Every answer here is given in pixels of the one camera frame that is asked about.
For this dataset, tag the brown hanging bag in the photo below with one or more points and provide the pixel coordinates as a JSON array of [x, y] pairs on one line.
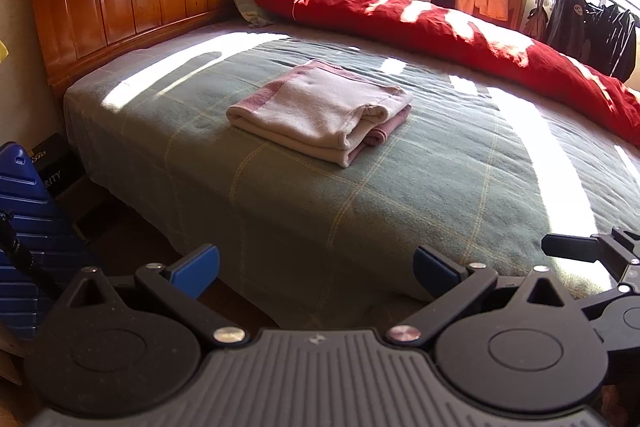
[[536, 19]]

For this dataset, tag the blue ribbed suitcase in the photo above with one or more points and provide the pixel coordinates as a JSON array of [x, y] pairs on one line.
[[30, 217]]

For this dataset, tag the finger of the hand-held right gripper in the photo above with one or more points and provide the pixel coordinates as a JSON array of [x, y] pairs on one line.
[[570, 244], [617, 294]]

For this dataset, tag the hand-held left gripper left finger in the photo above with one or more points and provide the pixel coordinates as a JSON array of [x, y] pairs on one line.
[[195, 269]]

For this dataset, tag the green plaid bed blanket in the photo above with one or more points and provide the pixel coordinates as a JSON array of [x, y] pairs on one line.
[[400, 207]]

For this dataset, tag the red duvet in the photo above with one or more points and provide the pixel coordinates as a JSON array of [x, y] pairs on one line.
[[450, 27]]

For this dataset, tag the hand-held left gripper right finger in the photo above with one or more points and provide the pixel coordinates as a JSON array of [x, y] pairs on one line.
[[435, 272]]

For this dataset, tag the black jacket with white badge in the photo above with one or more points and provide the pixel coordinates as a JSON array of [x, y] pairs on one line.
[[567, 22]]

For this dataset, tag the pink and white knit sweater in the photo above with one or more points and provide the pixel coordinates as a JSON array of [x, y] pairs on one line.
[[320, 107]]

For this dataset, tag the black cardboard box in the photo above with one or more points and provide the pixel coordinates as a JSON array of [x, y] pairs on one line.
[[55, 172]]

